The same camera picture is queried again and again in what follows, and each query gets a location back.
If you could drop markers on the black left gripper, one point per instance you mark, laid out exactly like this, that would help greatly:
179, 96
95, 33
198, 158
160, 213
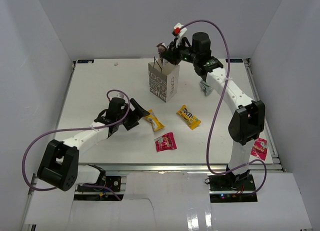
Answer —
135, 117

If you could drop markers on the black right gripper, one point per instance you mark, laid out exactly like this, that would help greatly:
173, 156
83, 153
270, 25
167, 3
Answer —
172, 54

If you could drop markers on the purple M&M's candy packet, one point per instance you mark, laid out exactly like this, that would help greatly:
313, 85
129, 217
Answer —
161, 47

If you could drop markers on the yellow snack packet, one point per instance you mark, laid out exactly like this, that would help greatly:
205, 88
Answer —
153, 120

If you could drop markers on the red candy packet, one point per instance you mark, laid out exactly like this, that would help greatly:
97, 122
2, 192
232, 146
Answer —
165, 142

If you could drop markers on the yellow M&M's packet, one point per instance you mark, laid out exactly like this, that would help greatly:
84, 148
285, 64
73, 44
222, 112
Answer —
191, 120

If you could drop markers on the pink candy packet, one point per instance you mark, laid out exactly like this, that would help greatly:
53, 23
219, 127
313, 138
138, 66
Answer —
260, 149

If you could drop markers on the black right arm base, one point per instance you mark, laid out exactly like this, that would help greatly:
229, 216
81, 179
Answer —
222, 190

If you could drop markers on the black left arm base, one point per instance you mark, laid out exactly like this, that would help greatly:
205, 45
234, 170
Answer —
112, 182

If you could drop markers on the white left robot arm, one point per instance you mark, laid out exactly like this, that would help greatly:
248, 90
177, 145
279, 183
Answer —
60, 166

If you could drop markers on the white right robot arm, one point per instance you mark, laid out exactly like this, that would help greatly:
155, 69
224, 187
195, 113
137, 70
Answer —
248, 115

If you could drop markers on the grey paper coffee bag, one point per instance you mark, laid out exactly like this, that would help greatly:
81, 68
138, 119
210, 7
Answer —
163, 79

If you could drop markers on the silver crumpled wrapper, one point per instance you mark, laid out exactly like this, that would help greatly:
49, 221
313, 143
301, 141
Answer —
205, 88

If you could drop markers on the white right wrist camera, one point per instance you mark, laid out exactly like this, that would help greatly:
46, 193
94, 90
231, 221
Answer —
179, 32

